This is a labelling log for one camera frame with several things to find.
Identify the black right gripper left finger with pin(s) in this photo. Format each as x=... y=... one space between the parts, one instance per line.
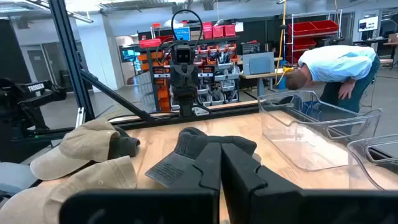
x=208 y=174

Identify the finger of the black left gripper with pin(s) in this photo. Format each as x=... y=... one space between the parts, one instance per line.
x=183 y=109
x=189 y=109

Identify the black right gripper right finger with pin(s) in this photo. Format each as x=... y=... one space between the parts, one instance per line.
x=245 y=183

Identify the beige baseball cap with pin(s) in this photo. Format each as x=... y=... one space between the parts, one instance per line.
x=102 y=174
x=84 y=143

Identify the rack of small parts bins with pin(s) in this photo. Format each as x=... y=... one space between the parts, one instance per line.
x=217 y=77

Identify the blue cardboard box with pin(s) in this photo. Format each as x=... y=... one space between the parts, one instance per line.
x=182 y=33

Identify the red flat tool case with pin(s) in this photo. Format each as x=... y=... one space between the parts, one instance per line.
x=150 y=43

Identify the red storage bin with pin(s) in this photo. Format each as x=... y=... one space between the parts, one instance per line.
x=207 y=31
x=218 y=31
x=229 y=30

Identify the wooden workbench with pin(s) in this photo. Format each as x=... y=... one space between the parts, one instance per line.
x=258 y=76

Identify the black crate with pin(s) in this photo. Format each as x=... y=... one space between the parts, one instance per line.
x=250 y=48

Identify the clear plastic bin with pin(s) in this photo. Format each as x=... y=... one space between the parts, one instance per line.
x=311 y=149
x=373 y=174

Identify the grey equipment case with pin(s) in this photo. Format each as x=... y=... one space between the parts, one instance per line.
x=258 y=63

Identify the large red shelf bin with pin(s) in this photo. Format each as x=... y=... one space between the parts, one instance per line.
x=301 y=44
x=301 y=28
x=326 y=26

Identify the person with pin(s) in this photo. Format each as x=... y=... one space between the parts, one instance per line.
x=335 y=62

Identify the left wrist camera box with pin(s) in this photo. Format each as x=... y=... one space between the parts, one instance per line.
x=183 y=55

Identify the black aluminium table frame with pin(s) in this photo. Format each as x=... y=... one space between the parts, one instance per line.
x=71 y=62

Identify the wall monitor screen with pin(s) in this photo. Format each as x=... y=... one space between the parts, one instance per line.
x=368 y=24

